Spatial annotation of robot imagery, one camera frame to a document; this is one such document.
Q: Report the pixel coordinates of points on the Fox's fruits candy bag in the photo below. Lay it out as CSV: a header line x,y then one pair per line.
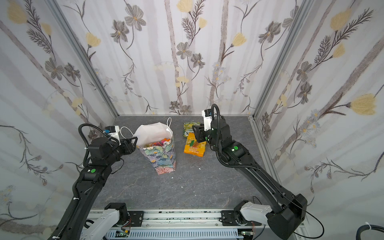
x,y
160,143

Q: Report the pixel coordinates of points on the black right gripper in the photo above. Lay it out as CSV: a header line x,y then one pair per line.
x,y
199,133

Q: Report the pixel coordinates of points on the floral paper gift bag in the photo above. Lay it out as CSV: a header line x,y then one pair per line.
x,y
162,159

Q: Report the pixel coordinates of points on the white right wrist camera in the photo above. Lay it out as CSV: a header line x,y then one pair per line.
x,y
207,117

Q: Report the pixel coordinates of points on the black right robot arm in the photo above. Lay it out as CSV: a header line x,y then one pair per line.
x,y
284,211

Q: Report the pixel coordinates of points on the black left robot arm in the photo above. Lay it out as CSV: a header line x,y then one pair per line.
x,y
100,155

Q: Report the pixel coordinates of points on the yellow mango snack bag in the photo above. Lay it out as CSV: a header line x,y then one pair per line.
x,y
192,147

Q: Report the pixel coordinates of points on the green Fox's spring tea bag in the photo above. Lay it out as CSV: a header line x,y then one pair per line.
x,y
188,128

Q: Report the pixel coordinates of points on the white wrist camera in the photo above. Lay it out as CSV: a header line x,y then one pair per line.
x,y
207,117
113,132

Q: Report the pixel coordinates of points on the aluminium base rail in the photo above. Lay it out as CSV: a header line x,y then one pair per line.
x,y
116,222

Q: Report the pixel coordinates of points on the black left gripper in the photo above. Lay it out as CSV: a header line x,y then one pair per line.
x,y
128,147

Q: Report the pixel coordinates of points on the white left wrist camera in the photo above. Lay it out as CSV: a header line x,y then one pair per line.
x,y
113,132

